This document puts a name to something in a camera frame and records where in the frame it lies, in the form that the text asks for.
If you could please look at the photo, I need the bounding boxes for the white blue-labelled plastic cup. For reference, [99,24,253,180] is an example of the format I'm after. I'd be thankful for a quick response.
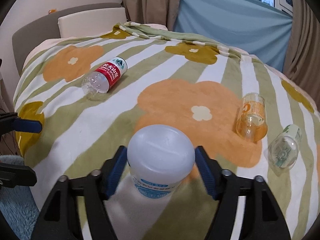
[127,125,195,199]

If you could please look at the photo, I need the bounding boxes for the blue fluffy rug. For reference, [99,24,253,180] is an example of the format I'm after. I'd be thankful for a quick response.
[1,155,40,239]

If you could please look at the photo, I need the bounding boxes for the green-labelled clear glass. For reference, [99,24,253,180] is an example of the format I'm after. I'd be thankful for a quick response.
[267,124,302,169]

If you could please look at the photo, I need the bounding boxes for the grey bed headboard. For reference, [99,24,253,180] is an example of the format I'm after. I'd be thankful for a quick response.
[12,3,121,75]

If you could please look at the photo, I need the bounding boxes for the red-labelled clear water bottle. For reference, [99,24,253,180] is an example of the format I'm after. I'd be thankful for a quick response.
[81,56,128,96]

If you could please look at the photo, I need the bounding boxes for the small orange object on headboard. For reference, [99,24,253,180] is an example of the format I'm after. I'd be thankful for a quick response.
[48,9,57,14]

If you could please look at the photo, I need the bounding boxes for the white pillow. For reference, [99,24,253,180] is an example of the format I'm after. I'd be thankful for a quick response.
[57,7,127,38]

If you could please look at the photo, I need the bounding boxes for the striped floral bed blanket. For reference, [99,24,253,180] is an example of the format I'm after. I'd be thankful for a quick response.
[14,22,319,239]

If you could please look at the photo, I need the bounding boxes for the right beige curtain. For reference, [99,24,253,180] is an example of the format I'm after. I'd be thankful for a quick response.
[283,0,319,105]

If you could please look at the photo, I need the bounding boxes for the beige curtain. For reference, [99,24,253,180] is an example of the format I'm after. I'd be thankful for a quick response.
[283,0,319,105]
[123,0,180,31]

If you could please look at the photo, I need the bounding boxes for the left beige curtain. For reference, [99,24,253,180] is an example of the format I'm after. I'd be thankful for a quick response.
[123,0,180,31]

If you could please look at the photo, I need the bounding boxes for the light blue hanging cloth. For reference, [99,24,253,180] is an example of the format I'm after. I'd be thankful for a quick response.
[174,0,292,71]

